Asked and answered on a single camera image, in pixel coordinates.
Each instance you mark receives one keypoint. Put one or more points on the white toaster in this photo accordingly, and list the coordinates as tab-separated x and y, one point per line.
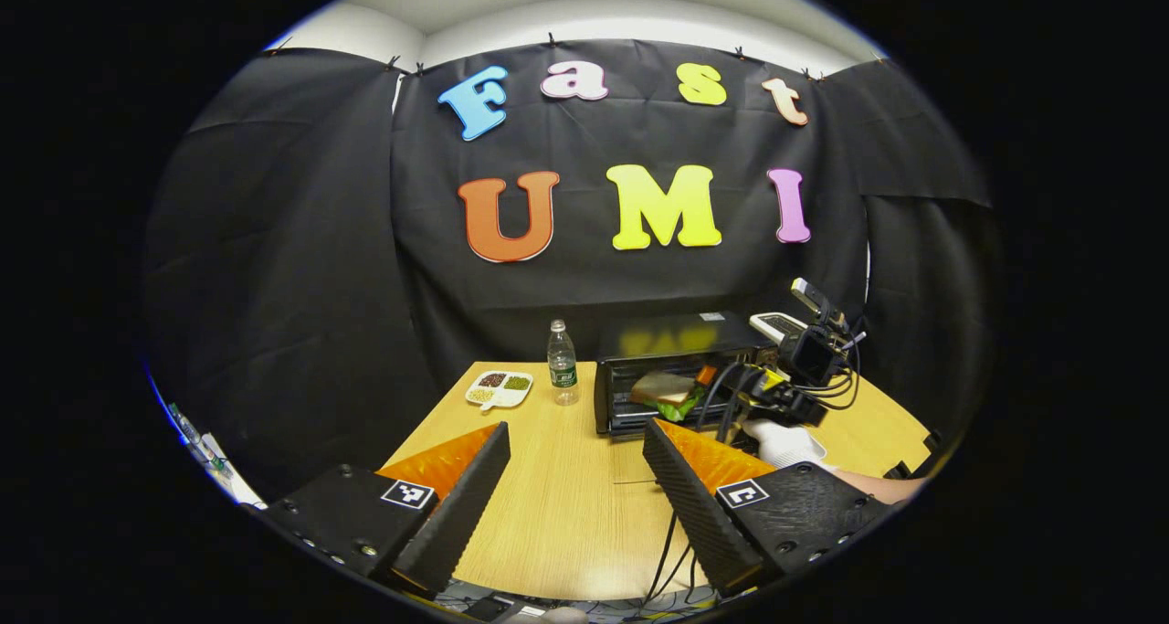
772	324

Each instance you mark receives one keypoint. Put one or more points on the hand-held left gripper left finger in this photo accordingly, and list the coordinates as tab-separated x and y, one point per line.
466	514

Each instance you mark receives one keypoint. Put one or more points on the black electric oven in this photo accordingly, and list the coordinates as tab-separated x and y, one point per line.
676	336

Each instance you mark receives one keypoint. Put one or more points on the white and blue clutter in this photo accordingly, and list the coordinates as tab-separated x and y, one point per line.
219	469

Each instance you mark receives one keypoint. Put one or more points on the white bread lettuce sandwich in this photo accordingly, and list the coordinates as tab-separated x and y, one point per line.
662	388

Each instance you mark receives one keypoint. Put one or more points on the white divided dish with beans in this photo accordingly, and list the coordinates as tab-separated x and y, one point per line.
498	388

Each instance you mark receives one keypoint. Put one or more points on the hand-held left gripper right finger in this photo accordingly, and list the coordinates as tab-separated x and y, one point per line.
699	519

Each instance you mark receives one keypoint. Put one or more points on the black backdrop cloth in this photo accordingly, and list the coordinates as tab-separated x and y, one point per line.
438	268

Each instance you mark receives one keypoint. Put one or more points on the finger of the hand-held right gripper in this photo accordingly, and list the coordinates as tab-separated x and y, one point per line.
706	376

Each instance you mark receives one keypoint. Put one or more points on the clear plastic water bottle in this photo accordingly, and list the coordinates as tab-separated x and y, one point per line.
563	377

